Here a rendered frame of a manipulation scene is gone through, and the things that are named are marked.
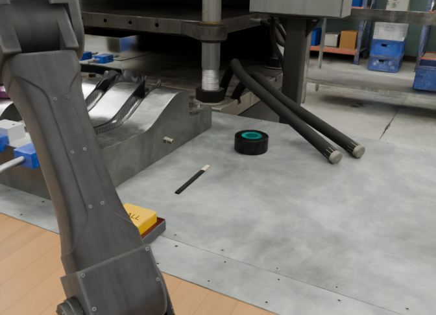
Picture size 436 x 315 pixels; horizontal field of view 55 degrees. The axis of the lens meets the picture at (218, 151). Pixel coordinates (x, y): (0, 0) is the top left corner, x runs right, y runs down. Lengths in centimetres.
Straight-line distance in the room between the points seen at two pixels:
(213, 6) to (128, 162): 67
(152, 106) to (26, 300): 50
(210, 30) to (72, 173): 102
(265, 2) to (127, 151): 77
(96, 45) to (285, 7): 74
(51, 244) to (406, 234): 56
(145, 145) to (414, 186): 55
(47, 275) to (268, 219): 36
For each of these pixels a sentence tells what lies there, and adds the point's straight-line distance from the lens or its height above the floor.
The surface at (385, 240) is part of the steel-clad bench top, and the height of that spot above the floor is 80.
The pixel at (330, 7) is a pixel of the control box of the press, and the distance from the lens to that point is 137.
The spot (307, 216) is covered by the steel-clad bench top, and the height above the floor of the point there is 80.
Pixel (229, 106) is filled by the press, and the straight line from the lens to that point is 142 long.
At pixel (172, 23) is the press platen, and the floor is 103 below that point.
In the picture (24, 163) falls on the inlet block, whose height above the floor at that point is 88.
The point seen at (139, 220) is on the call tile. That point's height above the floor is 84.
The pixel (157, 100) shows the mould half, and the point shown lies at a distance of 95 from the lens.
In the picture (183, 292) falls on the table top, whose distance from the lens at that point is 58.
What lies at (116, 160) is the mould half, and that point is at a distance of 82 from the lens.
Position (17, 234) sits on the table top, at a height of 80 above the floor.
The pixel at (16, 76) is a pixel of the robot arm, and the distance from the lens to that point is 41.
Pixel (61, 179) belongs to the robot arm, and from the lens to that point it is 38.
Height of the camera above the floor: 118
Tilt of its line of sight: 23 degrees down
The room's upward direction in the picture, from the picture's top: 2 degrees clockwise
